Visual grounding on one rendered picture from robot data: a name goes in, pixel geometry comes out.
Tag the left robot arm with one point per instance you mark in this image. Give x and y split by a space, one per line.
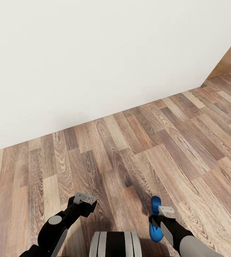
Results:
54 231

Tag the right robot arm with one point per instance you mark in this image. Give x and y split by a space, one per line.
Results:
181 239

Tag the robot trunk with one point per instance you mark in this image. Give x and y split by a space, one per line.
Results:
115 244

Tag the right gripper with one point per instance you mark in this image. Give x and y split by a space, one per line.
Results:
155 220

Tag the sandal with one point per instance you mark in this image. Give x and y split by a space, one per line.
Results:
155 232

